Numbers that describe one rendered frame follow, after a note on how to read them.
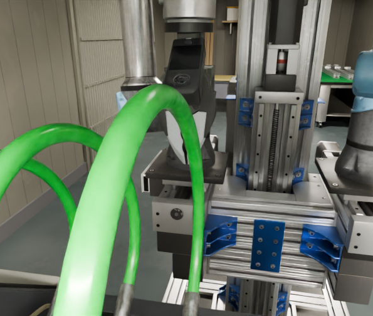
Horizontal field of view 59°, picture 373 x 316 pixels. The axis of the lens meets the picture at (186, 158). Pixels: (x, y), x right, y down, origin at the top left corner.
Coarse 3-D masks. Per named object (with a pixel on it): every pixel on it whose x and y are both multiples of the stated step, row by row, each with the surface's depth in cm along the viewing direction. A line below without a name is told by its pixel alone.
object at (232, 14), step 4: (228, 8) 681; (232, 8) 679; (236, 8) 678; (228, 12) 683; (232, 12) 682; (236, 12) 680; (228, 16) 686; (232, 16) 685; (236, 16) 683; (228, 20) 689; (232, 20) 687; (236, 20) 686
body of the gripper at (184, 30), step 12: (168, 24) 45; (180, 24) 44; (192, 24) 44; (204, 24) 45; (180, 36) 47; (192, 36) 47; (204, 36) 52; (204, 72) 47; (204, 84) 47; (204, 96) 47
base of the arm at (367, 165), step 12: (348, 144) 89; (360, 144) 85; (348, 156) 89; (360, 156) 86; (372, 156) 84; (336, 168) 92; (348, 168) 89; (360, 168) 86; (372, 168) 85; (360, 180) 86; (372, 180) 85
